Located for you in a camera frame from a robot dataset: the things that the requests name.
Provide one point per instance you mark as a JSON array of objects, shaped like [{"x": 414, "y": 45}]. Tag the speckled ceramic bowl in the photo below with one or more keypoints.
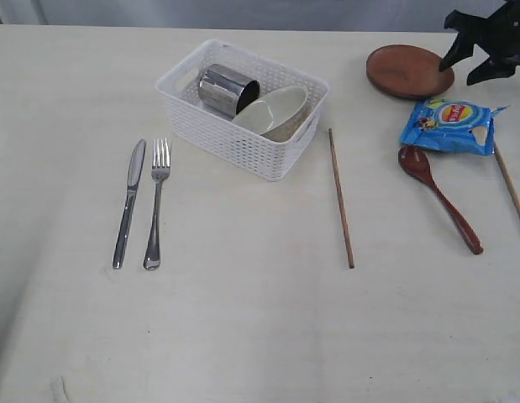
[{"x": 277, "y": 115}]

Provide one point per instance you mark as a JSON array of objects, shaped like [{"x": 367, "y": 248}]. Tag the white perforated plastic basket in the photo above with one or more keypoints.
[{"x": 214, "y": 132}]

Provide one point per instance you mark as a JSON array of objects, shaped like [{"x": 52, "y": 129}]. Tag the stainless steel cup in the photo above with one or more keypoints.
[{"x": 226, "y": 90}]

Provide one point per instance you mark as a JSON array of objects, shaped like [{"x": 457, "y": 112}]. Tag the wooden chopstick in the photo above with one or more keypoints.
[
  {"x": 507, "y": 178},
  {"x": 340, "y": 198}
]

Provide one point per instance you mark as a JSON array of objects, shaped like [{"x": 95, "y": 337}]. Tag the silver metal fork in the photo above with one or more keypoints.
[{"x": 160, "y": 171}]

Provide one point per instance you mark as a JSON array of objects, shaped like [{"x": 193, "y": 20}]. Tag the silver table knife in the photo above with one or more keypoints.
[{"x": 134, "y": 174}]

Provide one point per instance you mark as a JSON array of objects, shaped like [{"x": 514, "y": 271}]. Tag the brown wooden plate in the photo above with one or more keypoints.
[{"x": 407, "y": 72}]

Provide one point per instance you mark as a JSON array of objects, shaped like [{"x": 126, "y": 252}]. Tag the dark red wooden spoon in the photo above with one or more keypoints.
[{"x": 415, "y": 163}]

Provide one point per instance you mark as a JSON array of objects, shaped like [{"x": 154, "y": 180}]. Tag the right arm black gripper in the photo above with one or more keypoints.
[{"x": 498, "y": 35}]

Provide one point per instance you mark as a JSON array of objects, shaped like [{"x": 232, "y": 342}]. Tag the blue chips bag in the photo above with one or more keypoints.
[{"x": 458, "y": 127}]

